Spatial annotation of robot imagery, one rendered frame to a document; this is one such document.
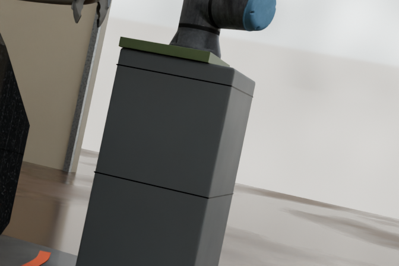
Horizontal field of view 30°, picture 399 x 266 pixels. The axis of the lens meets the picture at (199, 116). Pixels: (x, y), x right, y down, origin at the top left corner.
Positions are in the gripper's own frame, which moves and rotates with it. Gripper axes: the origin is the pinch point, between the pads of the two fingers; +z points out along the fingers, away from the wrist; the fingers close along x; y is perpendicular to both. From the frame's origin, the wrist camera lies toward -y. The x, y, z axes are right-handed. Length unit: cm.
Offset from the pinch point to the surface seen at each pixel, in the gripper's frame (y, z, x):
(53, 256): 102, 81, -33
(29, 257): 95, 81, -21
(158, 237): 30, 60, -44
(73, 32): 478, -54, -143
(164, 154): 32, 33, -42
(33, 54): 503, -30, -116
